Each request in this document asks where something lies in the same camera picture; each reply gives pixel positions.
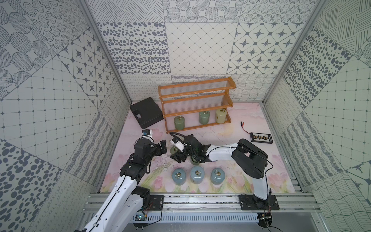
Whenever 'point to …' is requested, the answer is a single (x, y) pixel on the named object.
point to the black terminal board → (261, 137)
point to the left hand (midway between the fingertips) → (161, 141)
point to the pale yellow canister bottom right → (221, 115)
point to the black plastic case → (146, 112)
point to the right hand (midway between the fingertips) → (175, 152)
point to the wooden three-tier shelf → (196, 96)
